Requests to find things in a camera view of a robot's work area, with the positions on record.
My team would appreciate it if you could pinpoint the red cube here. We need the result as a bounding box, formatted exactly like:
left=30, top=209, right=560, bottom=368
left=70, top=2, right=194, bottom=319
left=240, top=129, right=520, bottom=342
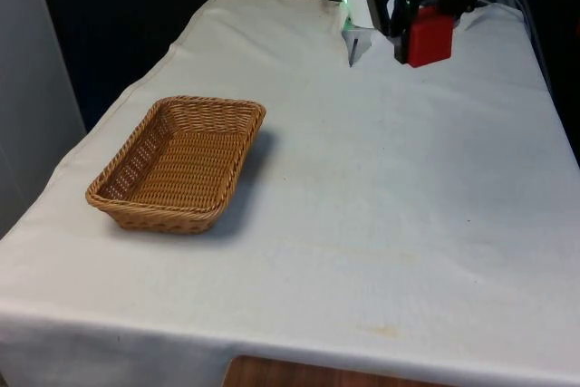
left=405, top=5, right=455, bottom=69

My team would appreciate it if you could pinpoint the brown wicker basket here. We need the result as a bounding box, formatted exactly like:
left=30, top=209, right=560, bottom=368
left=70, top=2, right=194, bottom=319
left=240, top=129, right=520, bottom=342
left=84, top=95, right=267, bottom=236

